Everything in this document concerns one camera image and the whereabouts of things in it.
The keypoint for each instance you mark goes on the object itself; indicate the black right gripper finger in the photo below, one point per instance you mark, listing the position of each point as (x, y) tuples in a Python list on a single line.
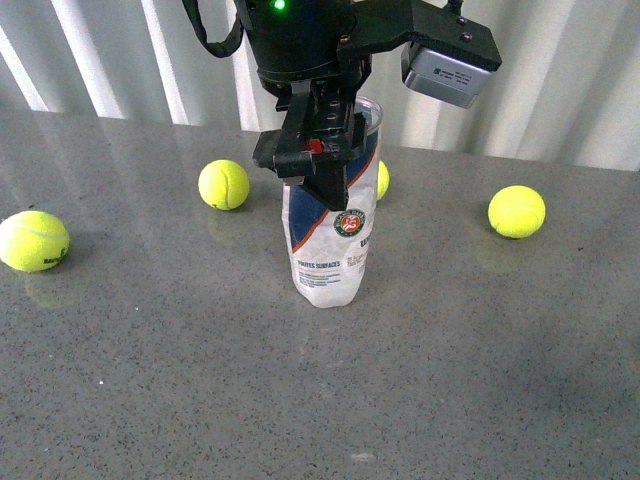
[(359, 135), (312, 147)]

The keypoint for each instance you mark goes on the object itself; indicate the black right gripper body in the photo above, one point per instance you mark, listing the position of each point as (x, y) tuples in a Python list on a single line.
[(296, 42)]

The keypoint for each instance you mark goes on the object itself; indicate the clear plastic tennis ball can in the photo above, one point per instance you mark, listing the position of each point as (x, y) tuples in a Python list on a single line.
[(328, 250)]

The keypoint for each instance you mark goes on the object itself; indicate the middle tennis ball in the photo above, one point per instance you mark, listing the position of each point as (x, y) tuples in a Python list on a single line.
[(383, 180)]

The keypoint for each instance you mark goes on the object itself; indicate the Wilson 3 tennis ball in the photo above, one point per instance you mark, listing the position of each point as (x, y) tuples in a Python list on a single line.
[(516, 212)]

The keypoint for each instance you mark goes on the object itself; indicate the far left tennis ball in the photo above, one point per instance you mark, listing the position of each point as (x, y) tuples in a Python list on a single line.
[(33, 241)]

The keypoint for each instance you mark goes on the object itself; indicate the white pleated curtain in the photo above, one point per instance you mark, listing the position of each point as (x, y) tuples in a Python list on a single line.
[(567, 90)]

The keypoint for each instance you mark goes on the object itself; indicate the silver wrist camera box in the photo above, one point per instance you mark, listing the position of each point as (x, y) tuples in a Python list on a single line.
[(430, 73)]

